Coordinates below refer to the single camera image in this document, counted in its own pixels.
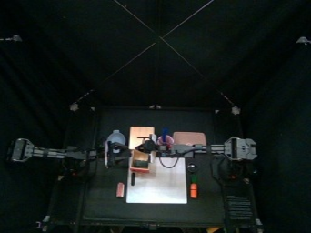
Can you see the brown wooden box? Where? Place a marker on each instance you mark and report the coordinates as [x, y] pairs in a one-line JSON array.
[[140, 170]]

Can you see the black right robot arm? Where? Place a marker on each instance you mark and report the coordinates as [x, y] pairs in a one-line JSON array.
[[240, 148]]

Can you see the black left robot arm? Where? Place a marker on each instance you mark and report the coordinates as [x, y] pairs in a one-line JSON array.
[[41, 151]]

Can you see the dark sushi roll toy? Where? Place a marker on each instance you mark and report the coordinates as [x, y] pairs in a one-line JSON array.
[[142, 163]]

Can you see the purple small object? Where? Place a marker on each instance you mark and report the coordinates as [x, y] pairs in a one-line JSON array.
[[166, 140]]

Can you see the blue utensil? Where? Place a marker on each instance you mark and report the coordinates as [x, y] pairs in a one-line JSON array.
[[165, 133]]

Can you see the thin black stick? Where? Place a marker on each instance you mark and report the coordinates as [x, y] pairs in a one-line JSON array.
[[133, 179]]

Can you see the metal measuring cup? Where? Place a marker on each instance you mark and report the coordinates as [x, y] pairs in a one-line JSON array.
[[192, 167]]

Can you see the small pink block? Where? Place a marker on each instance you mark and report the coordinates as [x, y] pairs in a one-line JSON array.
[[121, 190]]

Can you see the white cutting board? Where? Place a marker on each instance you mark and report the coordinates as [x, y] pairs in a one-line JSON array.
[[162, 185]]

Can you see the orange toy carrot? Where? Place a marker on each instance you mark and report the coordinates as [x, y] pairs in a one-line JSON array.
[[194, 189]]

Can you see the black panel with white text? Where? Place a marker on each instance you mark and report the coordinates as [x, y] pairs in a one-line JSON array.
[[240, 209]]

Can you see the metal frame bracket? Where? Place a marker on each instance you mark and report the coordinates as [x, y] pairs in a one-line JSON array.
[[236, 110], [304, 40], [17, 38], [154, 106], [74, 106]]

